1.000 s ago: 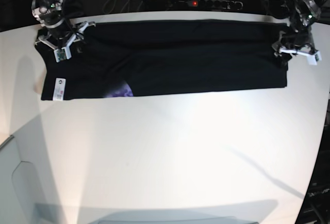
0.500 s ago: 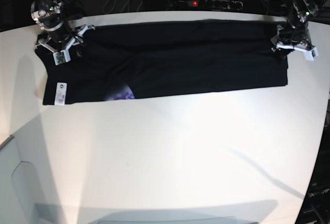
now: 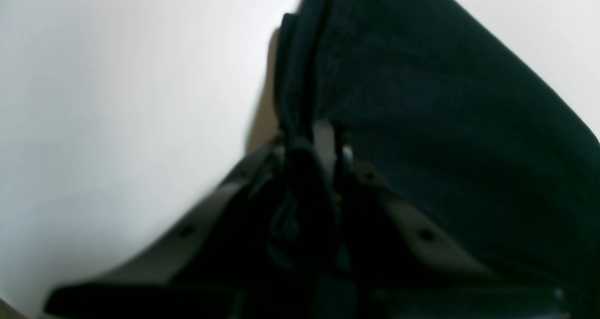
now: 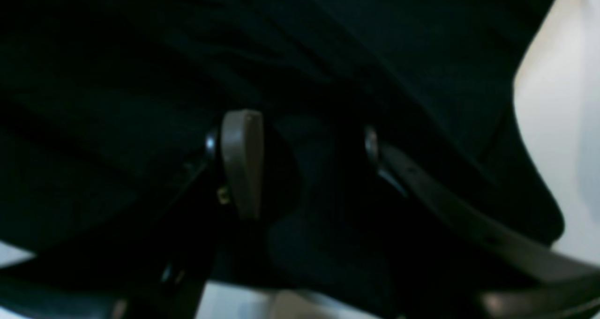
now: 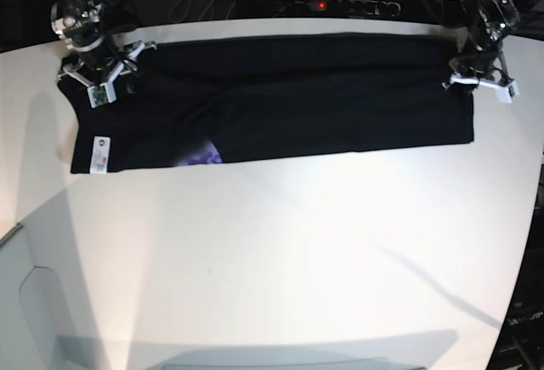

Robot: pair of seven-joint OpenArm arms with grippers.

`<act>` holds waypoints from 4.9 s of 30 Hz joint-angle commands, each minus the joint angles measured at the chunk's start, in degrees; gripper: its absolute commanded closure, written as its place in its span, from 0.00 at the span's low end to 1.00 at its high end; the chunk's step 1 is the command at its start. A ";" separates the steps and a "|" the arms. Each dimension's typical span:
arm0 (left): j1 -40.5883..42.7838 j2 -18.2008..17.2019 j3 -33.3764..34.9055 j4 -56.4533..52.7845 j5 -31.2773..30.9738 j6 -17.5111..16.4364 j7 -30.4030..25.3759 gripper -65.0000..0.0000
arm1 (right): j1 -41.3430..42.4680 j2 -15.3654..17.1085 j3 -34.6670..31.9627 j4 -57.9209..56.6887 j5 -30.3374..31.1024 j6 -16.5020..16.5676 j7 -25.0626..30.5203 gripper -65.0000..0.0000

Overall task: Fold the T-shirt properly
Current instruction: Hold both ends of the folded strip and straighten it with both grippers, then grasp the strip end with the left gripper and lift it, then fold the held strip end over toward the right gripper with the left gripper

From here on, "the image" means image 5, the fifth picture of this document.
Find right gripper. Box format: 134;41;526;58
57;41;157;89

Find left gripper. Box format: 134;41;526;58
442;40;510;90

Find black T-shirt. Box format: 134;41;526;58
59;33;474;174

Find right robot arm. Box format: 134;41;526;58
51;0;140;87

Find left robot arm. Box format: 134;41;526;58
419;0;521;103

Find white garment label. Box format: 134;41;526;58
89;136;111;174

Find black power strip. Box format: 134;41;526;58
297;0;401;20

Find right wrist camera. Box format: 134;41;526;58
87;83;116;109

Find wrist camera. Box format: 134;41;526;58
496;80;519;104
87;83;116;109

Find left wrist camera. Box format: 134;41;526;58
496;80;519;104

